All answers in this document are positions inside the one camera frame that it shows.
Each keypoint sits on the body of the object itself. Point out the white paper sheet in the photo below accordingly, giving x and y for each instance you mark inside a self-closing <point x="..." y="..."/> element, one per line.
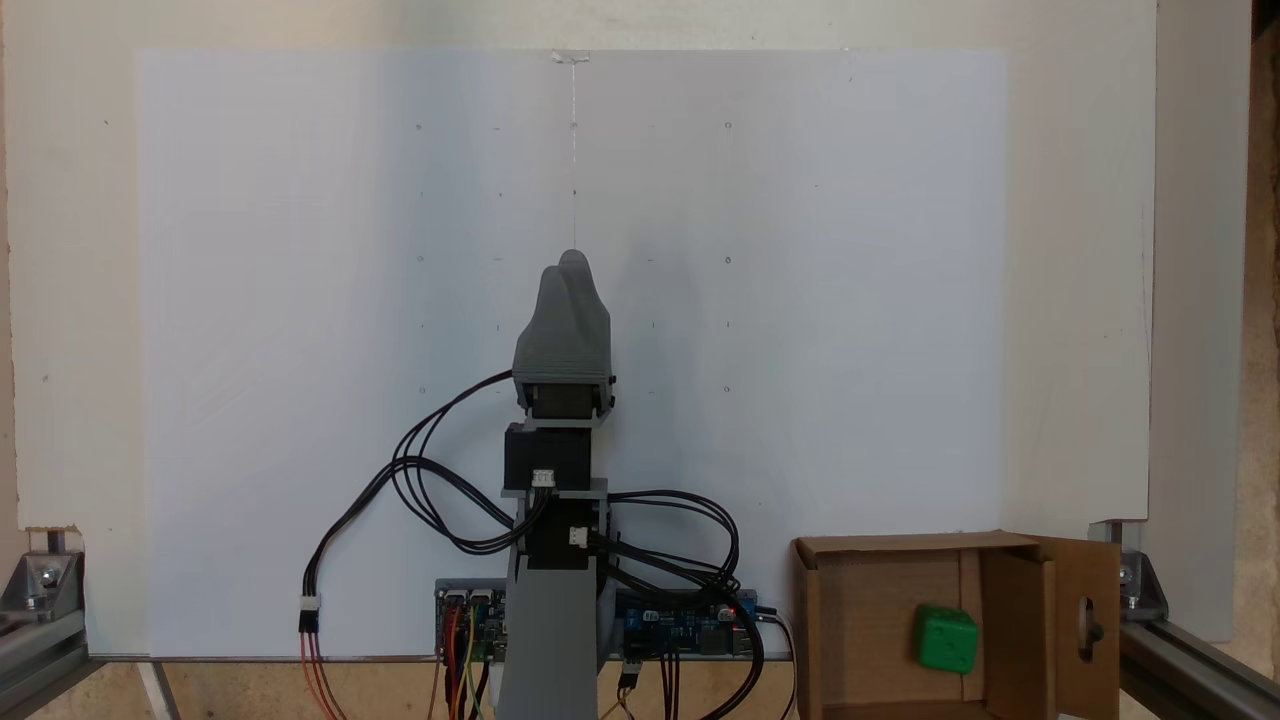
<point x="300" y="250"/>

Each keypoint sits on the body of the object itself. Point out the metal corner bracket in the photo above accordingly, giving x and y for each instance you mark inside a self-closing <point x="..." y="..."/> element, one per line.
<point x="45" y="580"/>
<point x="1135" y="580"/>

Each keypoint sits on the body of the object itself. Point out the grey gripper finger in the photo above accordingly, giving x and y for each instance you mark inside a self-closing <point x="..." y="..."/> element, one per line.
<point x="548" y="312"/>
<point x="588" y="312"/>

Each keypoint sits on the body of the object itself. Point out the blue circuit board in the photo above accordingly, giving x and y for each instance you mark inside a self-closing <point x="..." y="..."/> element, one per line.
<point x="670" y="628"/>

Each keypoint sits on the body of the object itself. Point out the clear tape strip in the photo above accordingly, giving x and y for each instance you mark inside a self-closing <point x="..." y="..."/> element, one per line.
<point x="570" y="57"/>

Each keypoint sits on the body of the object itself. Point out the brown cardboard box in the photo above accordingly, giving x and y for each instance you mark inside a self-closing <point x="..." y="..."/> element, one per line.
<point x="860" y="630"/>

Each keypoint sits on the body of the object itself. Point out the aluminium frame post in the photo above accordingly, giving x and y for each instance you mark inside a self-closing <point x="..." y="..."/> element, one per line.
<point x="1190" y="670"/>
<point x="35" y="660"/>

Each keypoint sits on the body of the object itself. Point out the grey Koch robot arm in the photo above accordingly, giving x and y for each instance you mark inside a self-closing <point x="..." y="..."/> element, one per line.
<point x="550" y="620"/>

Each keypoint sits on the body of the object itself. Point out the green dice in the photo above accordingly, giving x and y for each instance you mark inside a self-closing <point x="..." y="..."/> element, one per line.
<point x="945" y="640"/>

